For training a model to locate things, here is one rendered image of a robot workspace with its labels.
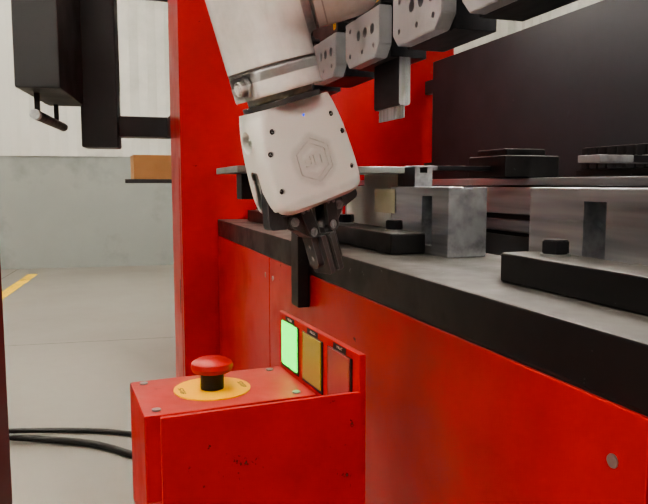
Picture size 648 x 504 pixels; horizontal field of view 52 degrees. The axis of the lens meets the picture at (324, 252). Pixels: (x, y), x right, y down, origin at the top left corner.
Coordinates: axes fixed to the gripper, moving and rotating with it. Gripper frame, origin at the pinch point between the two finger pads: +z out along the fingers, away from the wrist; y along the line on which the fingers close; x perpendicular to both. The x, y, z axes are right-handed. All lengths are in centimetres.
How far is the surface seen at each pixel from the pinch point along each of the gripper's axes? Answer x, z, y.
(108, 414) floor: 225, 93, 11
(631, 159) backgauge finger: -13.4, 0.7, 32.3
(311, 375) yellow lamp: -4.1, 9.2, -7.4
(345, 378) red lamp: -11.6, 7.2, -8.3
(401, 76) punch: 27.5, -13.2, 39.3
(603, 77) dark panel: 27, -2, 90
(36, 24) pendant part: 144, -51, 18
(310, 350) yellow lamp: -3.9, 7.0, -6.7
